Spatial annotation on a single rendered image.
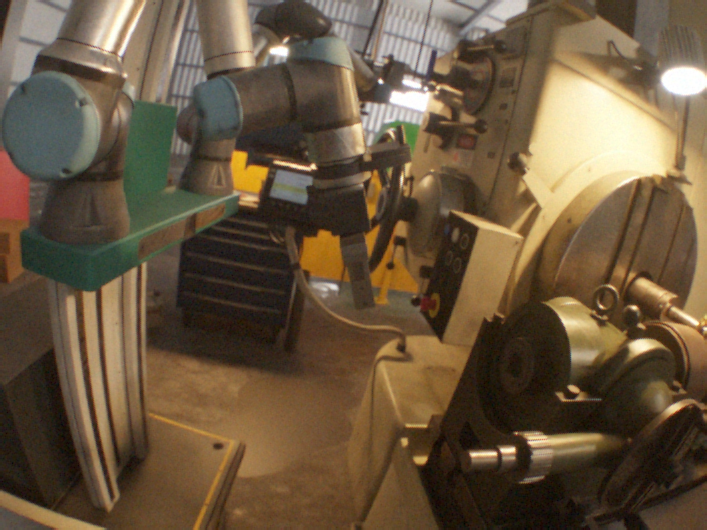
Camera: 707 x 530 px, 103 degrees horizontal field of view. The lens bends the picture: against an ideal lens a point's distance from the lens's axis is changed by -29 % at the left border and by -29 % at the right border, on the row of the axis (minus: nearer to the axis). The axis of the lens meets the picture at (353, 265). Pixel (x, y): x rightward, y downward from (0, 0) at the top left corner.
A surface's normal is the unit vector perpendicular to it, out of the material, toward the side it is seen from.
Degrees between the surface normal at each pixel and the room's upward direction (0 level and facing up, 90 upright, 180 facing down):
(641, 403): 54
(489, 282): 90
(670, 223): 90
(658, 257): 90
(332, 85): 90
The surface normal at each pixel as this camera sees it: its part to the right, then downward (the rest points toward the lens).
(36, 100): 0.30, 0.47
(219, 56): -0.07, 0.44
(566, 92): 0.14, 0.32
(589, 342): 0.26, -0.56
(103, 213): 0.90, 0.04
